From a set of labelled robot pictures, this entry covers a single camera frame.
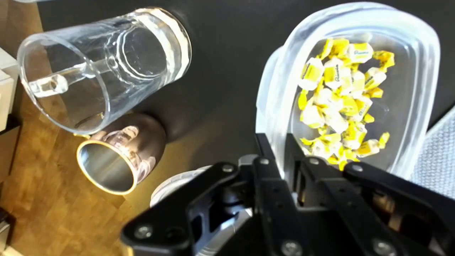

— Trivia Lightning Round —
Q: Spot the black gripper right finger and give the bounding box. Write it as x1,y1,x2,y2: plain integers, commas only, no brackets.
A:
285,135,455,256

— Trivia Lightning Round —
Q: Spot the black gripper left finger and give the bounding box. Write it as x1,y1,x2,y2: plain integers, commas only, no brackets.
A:
120,132,306,256

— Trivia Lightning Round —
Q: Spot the yellow wrapped candy pile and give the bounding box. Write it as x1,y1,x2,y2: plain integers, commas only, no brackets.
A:
296,36,397,172

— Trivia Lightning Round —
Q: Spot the clear plastic candy container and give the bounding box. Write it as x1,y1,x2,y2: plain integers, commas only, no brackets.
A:
255,1,444,182

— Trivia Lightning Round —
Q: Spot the empty clear plastic container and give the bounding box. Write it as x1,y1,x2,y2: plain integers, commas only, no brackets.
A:
148,163,215,207

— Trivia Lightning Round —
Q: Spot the light blue towel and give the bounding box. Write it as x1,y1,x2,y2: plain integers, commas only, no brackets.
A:
411,105,455,200

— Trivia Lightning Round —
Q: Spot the patterned metal cup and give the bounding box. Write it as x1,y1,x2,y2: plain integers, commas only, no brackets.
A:
76,112,169,196

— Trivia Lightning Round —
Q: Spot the clear glass mug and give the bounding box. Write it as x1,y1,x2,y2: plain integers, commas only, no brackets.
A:
16,5,194,136

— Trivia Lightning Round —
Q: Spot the white base cabinet with drawers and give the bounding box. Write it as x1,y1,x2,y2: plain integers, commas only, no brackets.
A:
0,45,23,133

